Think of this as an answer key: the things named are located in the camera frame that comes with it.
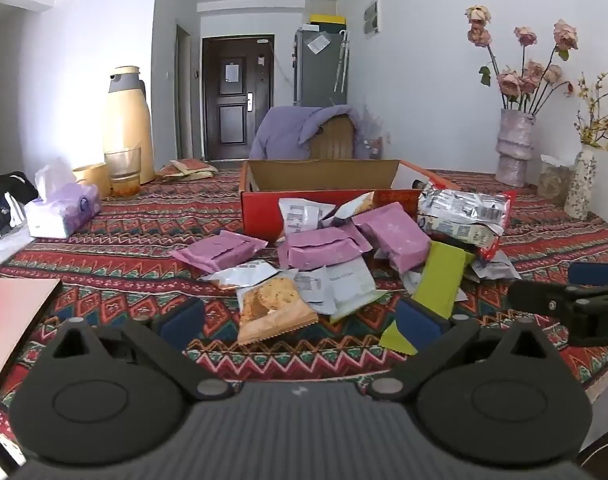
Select pink textured vase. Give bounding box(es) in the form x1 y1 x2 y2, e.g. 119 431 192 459
495 108 536 188

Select purple tissue pack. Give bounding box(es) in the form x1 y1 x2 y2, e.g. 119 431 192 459
24 156 103 239

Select cream thermos jug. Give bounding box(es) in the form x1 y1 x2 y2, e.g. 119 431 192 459
102 65 157 186

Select dark brown door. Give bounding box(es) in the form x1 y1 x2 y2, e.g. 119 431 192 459
201 35 275 162

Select white umbrella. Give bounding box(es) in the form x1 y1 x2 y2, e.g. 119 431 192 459
333 30 349 93

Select wall electric panel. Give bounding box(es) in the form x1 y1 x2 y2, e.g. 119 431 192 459
362 0 382 40

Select yellow snack packet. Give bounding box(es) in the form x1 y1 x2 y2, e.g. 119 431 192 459
329 191 375 223

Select clear food jar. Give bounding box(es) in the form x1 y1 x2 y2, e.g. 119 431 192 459
536 154 577 206

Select pale pink board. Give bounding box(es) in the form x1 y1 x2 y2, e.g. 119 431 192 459
0 277 62 401

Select yellow flower branches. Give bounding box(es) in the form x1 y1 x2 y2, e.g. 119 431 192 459
574 72 608 153

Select red cardboard box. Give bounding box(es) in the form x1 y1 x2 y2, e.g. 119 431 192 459
239 158 460 237

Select small white grey snack packet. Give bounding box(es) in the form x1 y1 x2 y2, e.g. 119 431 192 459
466 250 522 283

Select wooden chair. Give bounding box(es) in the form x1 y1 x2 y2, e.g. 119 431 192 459
309 115 357 161

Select flat patterned packets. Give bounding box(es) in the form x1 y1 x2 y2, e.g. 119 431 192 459
156 159 218 181

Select orange cookie snack packet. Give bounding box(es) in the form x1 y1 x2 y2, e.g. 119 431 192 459
236 272 319 346

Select cream cup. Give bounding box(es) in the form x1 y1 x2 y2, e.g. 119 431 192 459
72 162 112 200

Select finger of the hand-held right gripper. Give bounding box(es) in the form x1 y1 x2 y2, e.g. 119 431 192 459
508 279 581 318
567 261 608 287

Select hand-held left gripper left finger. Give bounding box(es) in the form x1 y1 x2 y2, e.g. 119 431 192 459
50 296 238 402

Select green snack packet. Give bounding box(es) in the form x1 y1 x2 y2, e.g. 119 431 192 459
379 241 477 356

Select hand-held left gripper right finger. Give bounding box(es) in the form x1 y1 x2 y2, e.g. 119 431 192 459
366 296 552 402

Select white floral vase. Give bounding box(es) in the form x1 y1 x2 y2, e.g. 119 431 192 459
564 146 598 221

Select crumpled silver snack packet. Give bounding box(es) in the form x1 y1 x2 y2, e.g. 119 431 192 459
204 259 285 291

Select glass cup with tea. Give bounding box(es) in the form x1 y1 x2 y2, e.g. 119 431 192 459
104 147 142 197

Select large silver red snack bag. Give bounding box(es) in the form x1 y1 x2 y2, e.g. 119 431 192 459
416 180 517 261

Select dried pink roses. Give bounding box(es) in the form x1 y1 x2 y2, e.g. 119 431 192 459
465 5 580 113

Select grey fridge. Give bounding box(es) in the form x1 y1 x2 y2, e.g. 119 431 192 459
294 24 349 108

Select purple jacket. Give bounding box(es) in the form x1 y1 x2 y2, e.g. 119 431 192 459
249 105 385 161

